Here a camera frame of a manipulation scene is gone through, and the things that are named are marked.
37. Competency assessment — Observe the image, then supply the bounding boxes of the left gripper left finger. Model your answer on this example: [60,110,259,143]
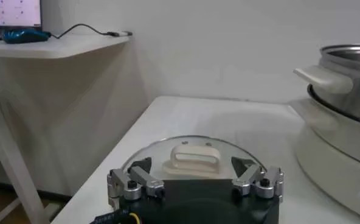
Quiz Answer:
[106,156,165,201]

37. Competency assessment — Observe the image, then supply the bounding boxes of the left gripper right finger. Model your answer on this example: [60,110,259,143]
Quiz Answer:
[230,156,285,203]

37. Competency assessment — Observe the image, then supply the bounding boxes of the glass lid with white handle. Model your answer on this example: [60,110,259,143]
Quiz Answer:
[120,135,268,181]

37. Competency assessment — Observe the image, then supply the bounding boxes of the stainless steel steamer basket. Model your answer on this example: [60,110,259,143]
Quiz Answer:
[292,44,360,127]

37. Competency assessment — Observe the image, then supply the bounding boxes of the white electric cooker base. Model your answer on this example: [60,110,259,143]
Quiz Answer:
[289,97,360,223]

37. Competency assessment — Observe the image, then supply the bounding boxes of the white side table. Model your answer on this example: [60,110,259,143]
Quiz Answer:
[0,32,133,224]

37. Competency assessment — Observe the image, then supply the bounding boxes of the blue computer mouse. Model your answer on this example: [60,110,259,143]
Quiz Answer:
[2,29,52,44]

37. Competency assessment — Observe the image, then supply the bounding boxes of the computer monitor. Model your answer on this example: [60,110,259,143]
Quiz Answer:
[0,0,43,42]

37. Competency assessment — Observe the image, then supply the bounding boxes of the black cable with adapter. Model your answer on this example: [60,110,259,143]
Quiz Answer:
[50,23,134,40]

